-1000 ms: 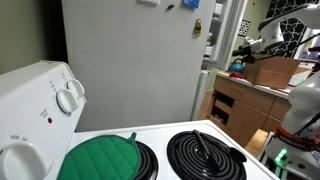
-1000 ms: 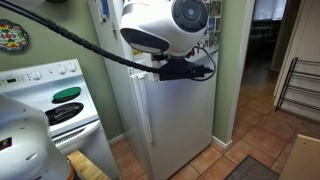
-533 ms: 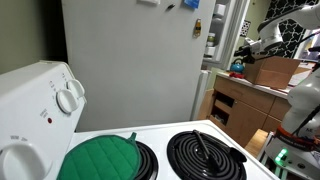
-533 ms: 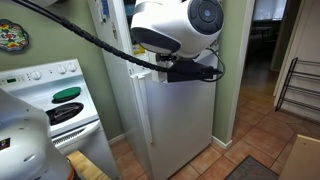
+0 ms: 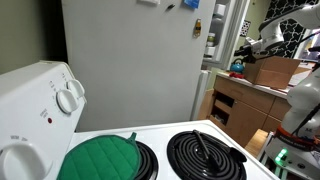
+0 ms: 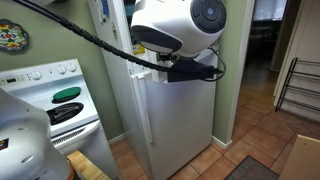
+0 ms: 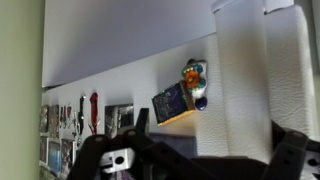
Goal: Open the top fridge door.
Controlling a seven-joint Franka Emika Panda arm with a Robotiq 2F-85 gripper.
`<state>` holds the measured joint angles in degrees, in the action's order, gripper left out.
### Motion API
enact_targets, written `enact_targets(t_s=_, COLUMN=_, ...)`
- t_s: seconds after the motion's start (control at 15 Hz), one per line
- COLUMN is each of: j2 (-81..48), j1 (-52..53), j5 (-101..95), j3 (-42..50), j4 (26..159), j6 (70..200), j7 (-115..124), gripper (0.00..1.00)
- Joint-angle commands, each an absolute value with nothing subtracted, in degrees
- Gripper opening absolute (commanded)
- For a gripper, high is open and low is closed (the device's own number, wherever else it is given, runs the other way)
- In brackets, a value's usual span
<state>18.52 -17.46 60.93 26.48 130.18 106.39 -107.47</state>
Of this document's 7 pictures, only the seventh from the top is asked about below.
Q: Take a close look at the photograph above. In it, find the red figure magnet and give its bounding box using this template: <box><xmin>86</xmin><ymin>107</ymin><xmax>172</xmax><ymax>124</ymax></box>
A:
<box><xmin>87</xmin><ymin>92</ymin><xmax>101</xmax><ymax>136</ymax></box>

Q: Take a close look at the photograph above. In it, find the black figure magnet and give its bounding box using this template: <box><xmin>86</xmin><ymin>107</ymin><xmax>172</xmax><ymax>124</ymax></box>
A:
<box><xmin>76</xmin><ymin>95</ymin><xmax>87</xmax><ymax>148</ymax></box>

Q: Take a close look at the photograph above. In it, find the purple photo magnet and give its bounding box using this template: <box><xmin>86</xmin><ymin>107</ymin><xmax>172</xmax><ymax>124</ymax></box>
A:
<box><xmin>147</xmin><ymin>132</ymin><xmax>198</xmax><ymax>158</ymax></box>

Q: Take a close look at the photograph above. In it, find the colourful ceramic skull magnet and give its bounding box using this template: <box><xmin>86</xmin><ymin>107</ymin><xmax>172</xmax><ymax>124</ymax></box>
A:
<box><xmin>180</xmin><ymin>58</ymin><xmax>210</xmax><ymax>112</ymax></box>

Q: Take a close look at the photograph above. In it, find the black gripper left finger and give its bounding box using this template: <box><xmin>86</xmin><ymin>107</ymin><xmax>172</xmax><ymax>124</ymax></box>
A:
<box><xmin>66</xmin><ymin>107</ymin><xmax>218</xmax><ymax>180</ymax></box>

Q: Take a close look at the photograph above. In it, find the blue box magnet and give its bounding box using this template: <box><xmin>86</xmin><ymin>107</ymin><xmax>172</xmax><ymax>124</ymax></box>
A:
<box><xmin>151</xmin><ymin>80</ymin><xmax>196</xmax><ymax>127</ymax></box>

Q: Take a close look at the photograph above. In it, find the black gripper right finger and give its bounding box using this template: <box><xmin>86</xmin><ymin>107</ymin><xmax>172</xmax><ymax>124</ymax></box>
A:
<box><xmin>261</xmin><ymin>120</ymin><xmax>320</xmax><ymax>180</ymax></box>

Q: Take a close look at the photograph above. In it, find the photo fridge magnet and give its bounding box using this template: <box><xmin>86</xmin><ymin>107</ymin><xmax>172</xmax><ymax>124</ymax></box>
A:
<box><xmin>39</xmin><ymin>104</ymin><xmax>50</xmax><ymax>134</ymax></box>
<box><xmin>47</xmin><ymin>139</ymin><xmax>63</xmax><ymax>175</ymax></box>
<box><xmin>104</xmin><ymin>103</ymin><xmax>135</xmax><ymax>140</ymax></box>
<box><xmin>60</xmin><ymin>138</ymin><xmax>77</xmax><ymax>178</ymax></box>
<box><xmin>38</xmin><ymin>133</ymin><xmax>50</xmax><ymax>165</ymax></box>
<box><xmin>48</xmin><ymin>104</ymin><xmax>61</xmax><ymax>140</ymax></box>

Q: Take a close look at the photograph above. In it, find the small figures magnet group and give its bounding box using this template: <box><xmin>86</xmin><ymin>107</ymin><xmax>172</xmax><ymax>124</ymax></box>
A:
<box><xmin>59</xmin><ymin>104</ymin><xmax>76</xmax><ymax>136</ymax></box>

